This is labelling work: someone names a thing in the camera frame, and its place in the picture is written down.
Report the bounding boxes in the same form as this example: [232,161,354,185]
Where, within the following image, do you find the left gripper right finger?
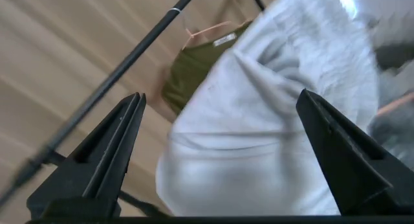
[296,89,414,217]

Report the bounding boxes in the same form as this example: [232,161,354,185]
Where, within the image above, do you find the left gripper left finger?
[26,92,147,218]

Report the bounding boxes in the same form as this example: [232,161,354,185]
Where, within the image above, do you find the pink clothes hanger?
[376,91,414,118]
[181,21,252,50]

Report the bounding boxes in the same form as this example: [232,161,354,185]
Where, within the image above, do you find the pale grey shorts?
[155,0,414,217]

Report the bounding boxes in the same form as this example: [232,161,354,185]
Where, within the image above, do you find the green printed shirt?
[161,21,254,117]

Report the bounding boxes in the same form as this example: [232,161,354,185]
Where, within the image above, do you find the black clothes rack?
[0,0,267,218]

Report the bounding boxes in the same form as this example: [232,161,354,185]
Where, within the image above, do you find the beige curtain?
[0,0,282,224]

